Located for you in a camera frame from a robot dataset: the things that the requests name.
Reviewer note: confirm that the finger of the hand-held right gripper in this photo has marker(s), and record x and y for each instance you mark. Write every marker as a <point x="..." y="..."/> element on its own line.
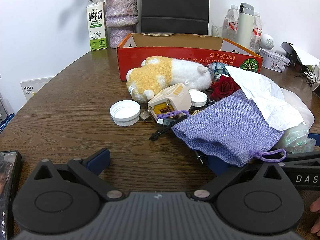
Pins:
<point x="302" y="158"/>
<point x="314" y="136"/>

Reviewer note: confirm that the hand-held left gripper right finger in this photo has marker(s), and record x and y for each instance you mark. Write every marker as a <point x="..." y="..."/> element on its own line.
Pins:
<point x="220" y="167"/>

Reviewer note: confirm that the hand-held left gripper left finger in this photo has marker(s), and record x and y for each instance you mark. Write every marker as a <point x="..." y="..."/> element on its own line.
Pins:
<point x="98" y="161"/>

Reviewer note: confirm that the iridescent plastic bag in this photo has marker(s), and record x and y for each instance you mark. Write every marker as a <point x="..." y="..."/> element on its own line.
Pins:
<point x="297" y="140"/>

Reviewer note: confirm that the white tissue paper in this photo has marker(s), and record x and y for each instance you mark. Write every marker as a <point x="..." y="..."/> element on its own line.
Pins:
<point x="262" y="97"/>

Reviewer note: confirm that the red rose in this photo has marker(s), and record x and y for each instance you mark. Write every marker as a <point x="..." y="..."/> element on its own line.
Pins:
<point x="225" y="87"/>

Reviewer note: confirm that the beige power adapter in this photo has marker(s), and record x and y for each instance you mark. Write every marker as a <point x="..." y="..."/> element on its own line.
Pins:
<point x="170" y="96"/>

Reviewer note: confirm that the yellow and white plush toy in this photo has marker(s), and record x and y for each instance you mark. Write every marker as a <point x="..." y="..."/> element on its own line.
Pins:
<point x="160" y="75"/>

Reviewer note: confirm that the red cardboard box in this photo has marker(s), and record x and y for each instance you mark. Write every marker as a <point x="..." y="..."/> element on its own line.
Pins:
<point x="175" y="52"/>

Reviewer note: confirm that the person's right hand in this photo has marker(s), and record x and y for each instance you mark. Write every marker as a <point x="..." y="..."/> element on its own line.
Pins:
<point x="316" y="206"/>

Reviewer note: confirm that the black plug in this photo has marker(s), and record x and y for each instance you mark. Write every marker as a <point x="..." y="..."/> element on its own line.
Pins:
<point x="200" y="158"/>

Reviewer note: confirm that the large white ribbed lid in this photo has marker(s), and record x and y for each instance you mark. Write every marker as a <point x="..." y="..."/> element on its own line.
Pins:
<point x="125" y="113"/>

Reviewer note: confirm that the brown wooden desk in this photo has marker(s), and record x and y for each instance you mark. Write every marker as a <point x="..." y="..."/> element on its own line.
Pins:
<point x="75" y="105"/>

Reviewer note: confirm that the small white lid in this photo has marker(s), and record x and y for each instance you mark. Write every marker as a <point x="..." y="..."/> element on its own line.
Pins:
<point x="198" y="98"/>

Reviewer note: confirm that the white tin box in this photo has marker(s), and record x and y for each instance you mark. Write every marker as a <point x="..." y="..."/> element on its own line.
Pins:
<point x="272" y="60"/>

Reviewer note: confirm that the black smartphone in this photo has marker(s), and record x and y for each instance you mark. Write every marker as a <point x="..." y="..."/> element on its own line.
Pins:
<point x="7" y="180"/>

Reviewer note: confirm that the teal patterned wrapper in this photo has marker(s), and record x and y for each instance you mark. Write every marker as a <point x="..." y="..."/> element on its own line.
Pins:
<point x="217" y="68"/>

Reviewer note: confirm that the white round speaker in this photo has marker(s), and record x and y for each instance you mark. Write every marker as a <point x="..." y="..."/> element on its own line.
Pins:
<point x="267" y="42"/>

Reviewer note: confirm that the clear water bottle red label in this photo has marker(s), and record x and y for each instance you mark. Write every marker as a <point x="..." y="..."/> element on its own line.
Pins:
<point x="257" y="32"/>
<point x="230" y="22"/>

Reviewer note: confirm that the white thermos flask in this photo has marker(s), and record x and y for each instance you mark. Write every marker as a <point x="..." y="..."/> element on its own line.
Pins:
<point x="245" y="27"/>

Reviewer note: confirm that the green and white milk carton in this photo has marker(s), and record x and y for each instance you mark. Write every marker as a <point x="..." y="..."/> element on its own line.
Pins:
<point x="97" y="25"/>

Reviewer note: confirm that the clear glass cup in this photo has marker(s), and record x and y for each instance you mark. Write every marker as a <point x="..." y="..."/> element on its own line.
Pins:
<point x="217" y="31"/>

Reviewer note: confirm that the purple textured vase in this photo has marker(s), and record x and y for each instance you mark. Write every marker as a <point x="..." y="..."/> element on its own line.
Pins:
<point x="121" y="12"/>

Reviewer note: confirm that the black paper bag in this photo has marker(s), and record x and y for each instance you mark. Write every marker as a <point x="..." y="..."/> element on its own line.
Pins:
<point x="175" y="2"/>

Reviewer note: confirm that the white box by wall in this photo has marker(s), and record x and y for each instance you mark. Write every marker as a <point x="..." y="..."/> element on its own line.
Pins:
<point x="35" y="88"/>

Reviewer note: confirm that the blue packets by wall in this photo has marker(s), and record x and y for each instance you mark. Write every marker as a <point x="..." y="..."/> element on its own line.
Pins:
<point x="5" y="122"/>

